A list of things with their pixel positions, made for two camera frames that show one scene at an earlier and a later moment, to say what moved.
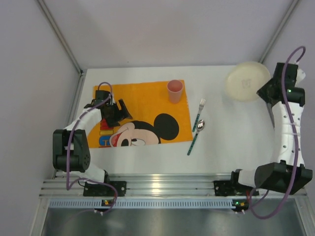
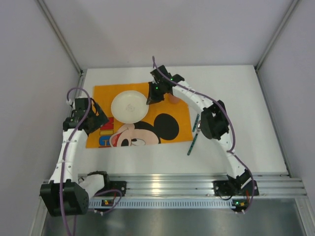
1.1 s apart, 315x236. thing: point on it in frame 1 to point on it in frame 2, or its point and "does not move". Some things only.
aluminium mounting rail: (149, 185) does not move
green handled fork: (202, 103) does not move
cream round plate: (242, 81) to (129, 106)
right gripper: (268, 91) to (154, 92)
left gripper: (117, 112) to (92, 117)
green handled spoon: (200, 126) does not move
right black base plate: (232, 188) does not move
